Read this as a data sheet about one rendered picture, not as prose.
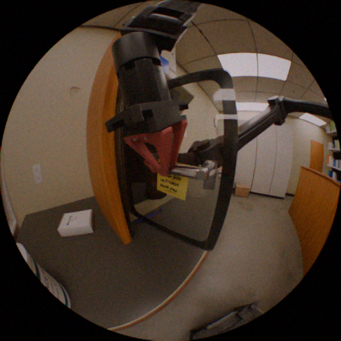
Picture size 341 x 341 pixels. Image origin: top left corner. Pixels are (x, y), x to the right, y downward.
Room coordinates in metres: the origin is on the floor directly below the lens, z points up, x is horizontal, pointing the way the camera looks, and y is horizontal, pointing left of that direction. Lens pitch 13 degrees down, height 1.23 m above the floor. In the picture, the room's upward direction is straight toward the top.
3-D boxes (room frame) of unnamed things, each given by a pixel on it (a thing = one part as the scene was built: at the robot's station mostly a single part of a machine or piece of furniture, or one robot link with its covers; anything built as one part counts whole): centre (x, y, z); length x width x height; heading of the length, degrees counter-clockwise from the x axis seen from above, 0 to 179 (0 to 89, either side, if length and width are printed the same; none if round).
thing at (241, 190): (2.22, -2.07, 0.14); 0.41 x 0.33 x 0.29; 57
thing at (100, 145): (0.35, 0.33, 1.64); 0.49 x 0.03 x 1.40; 51
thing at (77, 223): (0.21, 0.39, 0.96); 0.16 x 0.12 x 0.04; 125
